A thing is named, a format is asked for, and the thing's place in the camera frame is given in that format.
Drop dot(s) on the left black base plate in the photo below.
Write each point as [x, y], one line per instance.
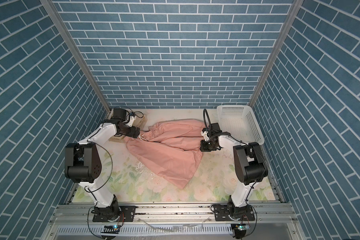
[113, 215]

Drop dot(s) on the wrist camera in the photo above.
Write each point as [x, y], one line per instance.
[205, 135]
[125, 116]

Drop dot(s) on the left aluminium corner post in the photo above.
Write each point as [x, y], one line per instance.
[72, 46]

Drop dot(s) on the white plastic basket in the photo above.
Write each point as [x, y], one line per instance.
[241, 122]

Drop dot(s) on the aluminium corner post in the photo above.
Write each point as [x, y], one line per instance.
[72, 46]
[292, 14]

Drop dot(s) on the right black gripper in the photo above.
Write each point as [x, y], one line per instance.
[203, 146]

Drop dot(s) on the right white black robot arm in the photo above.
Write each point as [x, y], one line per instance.
[249, 166]

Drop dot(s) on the beige shorts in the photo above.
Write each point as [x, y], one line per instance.
[139, 123]

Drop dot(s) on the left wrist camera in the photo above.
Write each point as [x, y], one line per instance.
[125, 116]

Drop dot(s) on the aluminium front rail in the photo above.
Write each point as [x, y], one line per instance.
[262, 220]

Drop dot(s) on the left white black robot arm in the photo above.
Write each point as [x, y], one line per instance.
[83, 165]

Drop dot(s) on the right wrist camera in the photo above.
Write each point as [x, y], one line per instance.
[205, 135]

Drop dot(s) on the right aluminium corner post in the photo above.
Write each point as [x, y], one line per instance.
[292, 14]

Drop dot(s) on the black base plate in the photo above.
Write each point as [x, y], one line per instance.
[223, 213]
[113, 215]

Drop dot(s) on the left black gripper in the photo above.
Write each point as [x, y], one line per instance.
[131, 133]

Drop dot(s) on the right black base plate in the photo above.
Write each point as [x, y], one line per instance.
[223, 213]

